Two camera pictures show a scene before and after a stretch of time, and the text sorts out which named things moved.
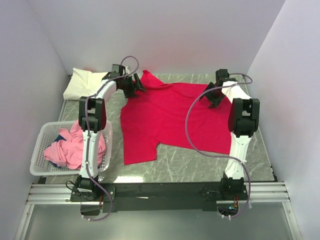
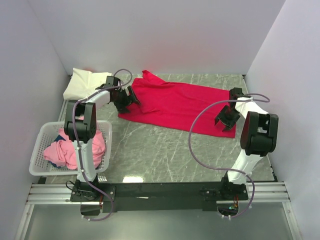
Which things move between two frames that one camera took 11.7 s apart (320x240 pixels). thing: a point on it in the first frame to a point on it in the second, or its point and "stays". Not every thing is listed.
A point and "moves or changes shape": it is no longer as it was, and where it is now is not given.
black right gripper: x=214 y=102 to x=228 y=124
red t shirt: x=174 y=115 moves or changes shape
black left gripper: x=130 y=92 to x=122 y=108
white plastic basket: x=41 y=166 stays
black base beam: x=204 y=194 stays
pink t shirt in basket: x=67 y=151 stays
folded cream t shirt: x=83 y=83 stays
